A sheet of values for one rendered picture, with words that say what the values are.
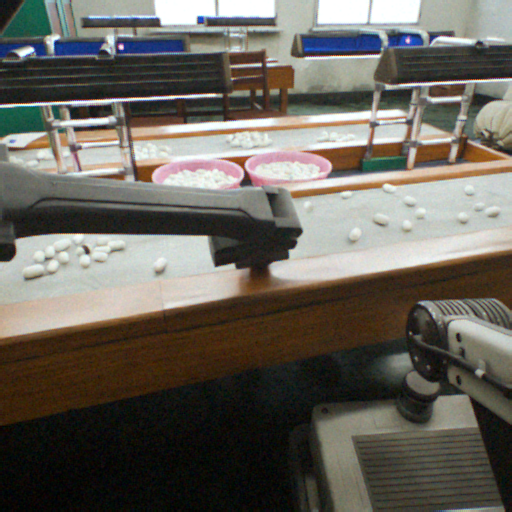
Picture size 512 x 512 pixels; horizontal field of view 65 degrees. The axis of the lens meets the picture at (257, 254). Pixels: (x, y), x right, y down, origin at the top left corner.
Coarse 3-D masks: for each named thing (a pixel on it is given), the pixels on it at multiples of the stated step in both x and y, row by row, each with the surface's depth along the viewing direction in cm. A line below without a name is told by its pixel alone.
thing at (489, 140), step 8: (504, 112) 319; (496, 120) 321; (504, 120) 314; (496, 128) 318; (504, 128) 311; (480, 136) 319; (488, 136) 312; (496, 136) 305; (504, 136) 310; (480, 144) 320; (488, 144) 318; (496, 144) 311; (504, 144) 310
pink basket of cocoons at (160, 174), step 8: (184, 160) 129; (192, 160) 129; (200, 160) 130; (208, 160) 130; (216, 160) 129; (160, 168) 122; (168, 168) 125; (176, 168) 127; (184, 168) 129; (192, 168) 130; (200, 168) 130; (208, 168) 130; (216, 168) 130; (224, 168) 128; (232, 168) 126; (240, 168) 122; (152, 176) 116; (160, 176) 122; (232, 176) 126; (240, 176) 121; (232, 184) 112
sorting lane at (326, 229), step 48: (384, 192) 114; (432, 192) 114; (480, 192) 114; (48, 240) 90; (144, 240) 90; (192, 240) 90; (336, 240) 90; (384, 240) 90; (0, 288) 75; (48, 288) 75; (96, 288) 75
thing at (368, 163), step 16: (368, 32) 132; (384, 32) 126; (400, 32) 139; (416, 32) 132; (384, 48) 126; (416, 96) 138; (368, 128) 140; (368, 144) 142; (368, 160) 145; (384, 160) 147; (400, 160) 149
